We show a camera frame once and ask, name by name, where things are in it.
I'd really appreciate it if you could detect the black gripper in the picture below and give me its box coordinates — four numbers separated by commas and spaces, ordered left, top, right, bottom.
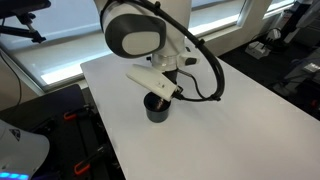
163, 70, 178, 84

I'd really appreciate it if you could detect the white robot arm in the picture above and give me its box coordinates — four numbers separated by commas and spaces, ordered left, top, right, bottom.
93, 0, 199, 82

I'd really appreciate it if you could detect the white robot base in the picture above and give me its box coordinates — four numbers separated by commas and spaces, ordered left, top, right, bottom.
0, 120, 50, 180

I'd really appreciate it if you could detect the dark teal ceramic mug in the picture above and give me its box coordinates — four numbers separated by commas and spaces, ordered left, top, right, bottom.
143, 92, 171, 123

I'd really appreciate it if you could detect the black orange clamp far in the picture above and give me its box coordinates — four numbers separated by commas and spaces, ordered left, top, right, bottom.
63, 104, 94, 121

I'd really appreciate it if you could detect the black orange clamp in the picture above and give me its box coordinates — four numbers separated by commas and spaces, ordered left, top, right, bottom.
73, 144, 107, 176
63, 104, 94, 121

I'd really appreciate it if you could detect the black orange clamp near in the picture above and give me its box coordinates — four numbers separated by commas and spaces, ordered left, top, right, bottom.
73, 144, 107, 176

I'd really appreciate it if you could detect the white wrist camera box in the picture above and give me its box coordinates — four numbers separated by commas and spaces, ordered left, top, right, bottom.
126, 64, 178, 101

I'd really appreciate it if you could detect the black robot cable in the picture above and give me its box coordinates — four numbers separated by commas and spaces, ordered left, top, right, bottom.
99, 0, 226, 103

